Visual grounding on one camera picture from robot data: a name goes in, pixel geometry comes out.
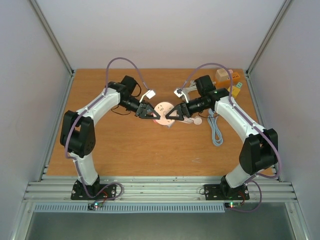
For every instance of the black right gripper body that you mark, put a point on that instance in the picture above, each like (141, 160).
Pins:
(183, 110)

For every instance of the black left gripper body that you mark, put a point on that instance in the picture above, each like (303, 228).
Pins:
(128, 106)

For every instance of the round beige power strip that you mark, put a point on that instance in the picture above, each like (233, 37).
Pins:
(162, 109)

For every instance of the yellow cube socket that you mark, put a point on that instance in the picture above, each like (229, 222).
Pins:
(234, 90)

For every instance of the green small plug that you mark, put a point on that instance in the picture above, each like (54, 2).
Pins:
(239, 85)

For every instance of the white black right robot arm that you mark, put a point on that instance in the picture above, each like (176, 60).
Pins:
(260, 145)

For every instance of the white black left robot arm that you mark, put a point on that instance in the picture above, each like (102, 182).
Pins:
(78, 129)

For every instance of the beige cube plug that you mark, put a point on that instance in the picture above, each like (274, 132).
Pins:
(221, 75)

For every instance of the orange power strip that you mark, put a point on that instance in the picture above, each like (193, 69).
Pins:
(226, 84)

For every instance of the right controller board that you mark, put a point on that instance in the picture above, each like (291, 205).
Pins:
(232, 204)

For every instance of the controller board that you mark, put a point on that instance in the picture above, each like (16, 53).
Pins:
(96, 206)
(232, 204)

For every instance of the left controller board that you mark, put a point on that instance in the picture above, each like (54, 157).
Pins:
(96, 206)

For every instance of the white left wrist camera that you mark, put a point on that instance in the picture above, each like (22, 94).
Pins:
(149, 94)

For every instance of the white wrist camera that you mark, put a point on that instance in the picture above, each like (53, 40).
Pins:
(183, 93)
(149, 94)

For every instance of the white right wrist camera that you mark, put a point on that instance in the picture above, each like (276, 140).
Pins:
(183, 93)

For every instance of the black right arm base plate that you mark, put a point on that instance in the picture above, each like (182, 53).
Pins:
(214, 192)

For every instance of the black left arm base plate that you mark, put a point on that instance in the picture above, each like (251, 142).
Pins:
(97, 191)

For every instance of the aluminium rail frame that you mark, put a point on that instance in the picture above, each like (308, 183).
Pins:
(151, 163)

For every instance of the grey slotted cable duct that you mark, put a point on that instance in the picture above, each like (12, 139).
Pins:
(130, 208)

